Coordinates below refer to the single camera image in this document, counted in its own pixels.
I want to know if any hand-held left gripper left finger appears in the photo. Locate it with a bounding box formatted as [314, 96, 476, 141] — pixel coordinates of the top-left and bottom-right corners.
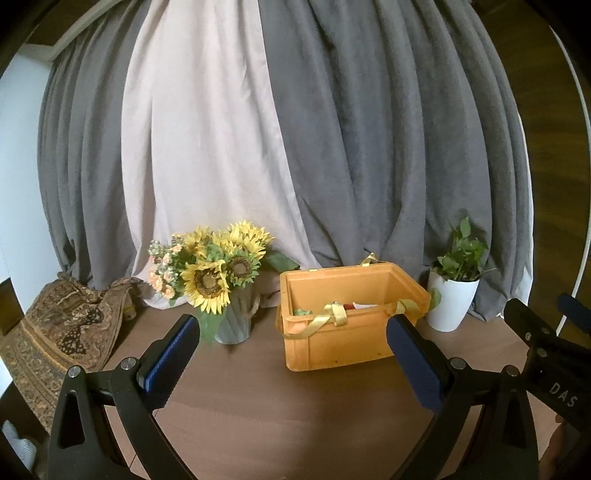
[46, 314, 201, 480]

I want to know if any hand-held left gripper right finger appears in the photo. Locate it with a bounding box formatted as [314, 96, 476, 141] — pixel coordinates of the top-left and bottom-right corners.
[386, 314, 541, 480]

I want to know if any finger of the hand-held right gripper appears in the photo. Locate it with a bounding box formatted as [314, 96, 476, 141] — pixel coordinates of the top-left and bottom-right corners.
[556, 293, 591, 328]
[503, 298, 555, 344]

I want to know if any orange plastic crate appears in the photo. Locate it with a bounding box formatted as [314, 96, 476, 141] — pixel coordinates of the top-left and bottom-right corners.
[276, 253, 432, 372]

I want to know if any white ribbed plant pot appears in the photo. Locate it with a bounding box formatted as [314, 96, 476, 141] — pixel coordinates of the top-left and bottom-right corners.
[426, 268, 481, 333]

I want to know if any grey ribbed vase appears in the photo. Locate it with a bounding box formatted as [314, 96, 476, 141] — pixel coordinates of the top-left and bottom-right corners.
[215, 284, 262, 345]

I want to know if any green leafy plant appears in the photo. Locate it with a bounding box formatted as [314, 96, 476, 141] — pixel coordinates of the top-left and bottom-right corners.
[427, 217, 490, 310]

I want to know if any artificial sunflower bouquet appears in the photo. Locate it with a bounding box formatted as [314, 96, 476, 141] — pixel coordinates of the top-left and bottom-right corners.
[148, 220, 301, 344]

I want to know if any brown patterned rug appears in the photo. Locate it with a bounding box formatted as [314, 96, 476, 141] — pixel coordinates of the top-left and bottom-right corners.
[0, 272, 144, 435]

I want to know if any grey curtain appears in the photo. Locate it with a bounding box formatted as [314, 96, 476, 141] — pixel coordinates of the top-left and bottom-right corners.
[259, 0, 534, 321]
[37, 0, 176, 289]

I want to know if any beige curtain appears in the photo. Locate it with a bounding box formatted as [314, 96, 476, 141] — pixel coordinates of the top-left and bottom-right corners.
[121, 0, 319, 310]

